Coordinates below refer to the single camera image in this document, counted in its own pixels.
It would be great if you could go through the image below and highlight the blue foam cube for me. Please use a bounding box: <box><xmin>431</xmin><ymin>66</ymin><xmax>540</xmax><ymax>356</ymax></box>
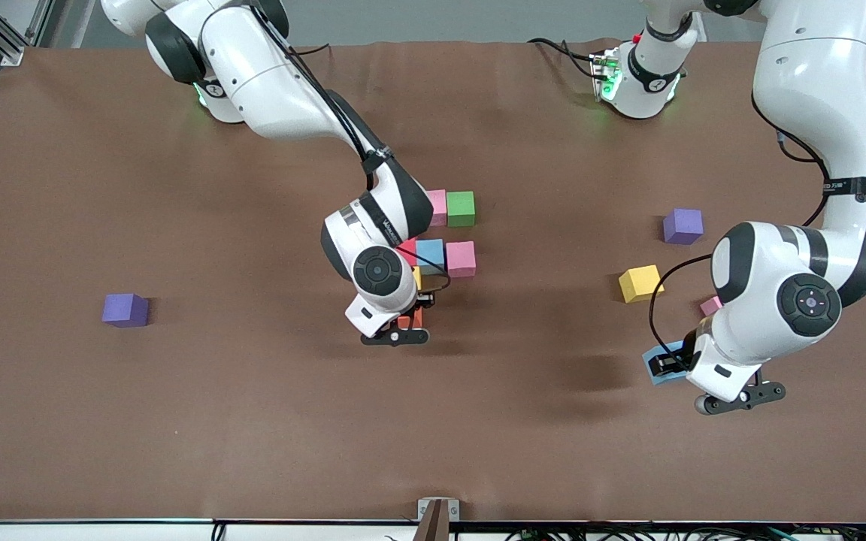
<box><xmin>642</xmin><ymin>340</ymin><xmax>689</xmax><ymax>386</ymax></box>
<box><xmin>416</xmin><ymin>239</ymin><xmax>447</xmax><ymax>277</ymax></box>

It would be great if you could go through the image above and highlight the green foam cube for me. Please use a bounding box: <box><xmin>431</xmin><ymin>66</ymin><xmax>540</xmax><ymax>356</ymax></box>
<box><xmin>446</xmin><ymin>191</ymin><xmax>476</xmax><ymax>228</ymax></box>

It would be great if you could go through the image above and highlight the left arm base connector plate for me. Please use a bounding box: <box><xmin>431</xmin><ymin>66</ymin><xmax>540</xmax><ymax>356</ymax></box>
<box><xmin>589</xmin><ymin>49</ymin><xmax>623</xmax><ymax>102</ymax></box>

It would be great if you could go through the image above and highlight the purple foam cube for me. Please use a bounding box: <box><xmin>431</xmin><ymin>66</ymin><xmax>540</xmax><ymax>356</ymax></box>
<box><xmin>662</xmin><ymin>208</ymin><xmax>704</xmax><ymax>246</ymax></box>
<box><xmin>101</xmin><ymin>293</ymin><xmax>150</xmax><ymax>328</ymax></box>

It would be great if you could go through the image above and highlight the brown table mat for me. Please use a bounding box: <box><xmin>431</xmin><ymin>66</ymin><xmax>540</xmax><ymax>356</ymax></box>
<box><xmin>0</xmin><ymin>38</ymin><xmax>866</xmax><ymax>523</ymax></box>

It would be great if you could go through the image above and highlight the black cable bundle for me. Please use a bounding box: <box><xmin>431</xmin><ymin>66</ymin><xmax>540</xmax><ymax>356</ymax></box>
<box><xmin>384</xmin><ymin>515</ymin><xmax>866</xmax><ymax>541</ymax></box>

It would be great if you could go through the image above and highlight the black left base cable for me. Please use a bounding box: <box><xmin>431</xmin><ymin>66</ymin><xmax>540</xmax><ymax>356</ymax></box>
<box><xmin>527</xmin><ymin>36</ymin><xmax>599</xmax><ymax>82</ymax></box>

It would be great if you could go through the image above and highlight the white table edge rail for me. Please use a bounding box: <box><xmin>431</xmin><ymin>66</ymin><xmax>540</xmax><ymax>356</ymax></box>
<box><xmin>0</xmin><ymin>521</ymin><xmax>866</xmax><ymax>541</ymax></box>

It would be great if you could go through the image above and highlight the aluminium frame profile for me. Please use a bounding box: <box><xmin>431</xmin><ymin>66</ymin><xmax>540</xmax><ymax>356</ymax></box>
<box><xmin>0</xmin><ymin>0</ymin><xmax>54</xmax><ymax>67</ymax></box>

